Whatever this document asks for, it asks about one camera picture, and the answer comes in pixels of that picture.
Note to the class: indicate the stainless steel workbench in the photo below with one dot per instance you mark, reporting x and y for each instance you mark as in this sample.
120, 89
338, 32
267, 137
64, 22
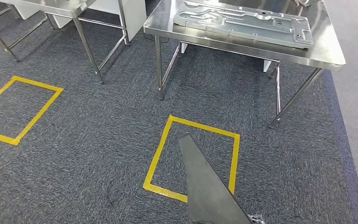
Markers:
321, 52

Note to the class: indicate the stainless steel table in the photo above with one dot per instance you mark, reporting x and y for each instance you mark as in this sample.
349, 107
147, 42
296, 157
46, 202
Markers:
58, 7

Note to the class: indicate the stamped grey metal panel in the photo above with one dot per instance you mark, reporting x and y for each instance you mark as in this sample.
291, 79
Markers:
244, 28

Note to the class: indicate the black plastic plate frame part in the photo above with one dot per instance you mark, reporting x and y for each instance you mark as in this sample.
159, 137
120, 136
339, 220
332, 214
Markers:
206, 191

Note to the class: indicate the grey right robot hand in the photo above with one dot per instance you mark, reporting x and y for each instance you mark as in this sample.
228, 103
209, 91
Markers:
256, 220

